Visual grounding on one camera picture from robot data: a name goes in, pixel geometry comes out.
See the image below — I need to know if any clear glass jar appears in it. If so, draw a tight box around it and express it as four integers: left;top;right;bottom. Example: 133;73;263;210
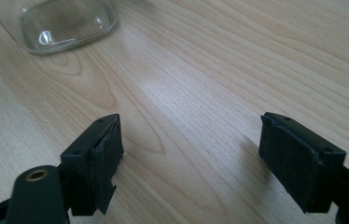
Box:
0;0;119;56

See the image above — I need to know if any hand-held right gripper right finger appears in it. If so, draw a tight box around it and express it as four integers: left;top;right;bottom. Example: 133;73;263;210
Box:
258;111;347;215

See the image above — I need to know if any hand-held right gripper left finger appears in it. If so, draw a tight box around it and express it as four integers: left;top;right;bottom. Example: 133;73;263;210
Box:
60;113;125;217

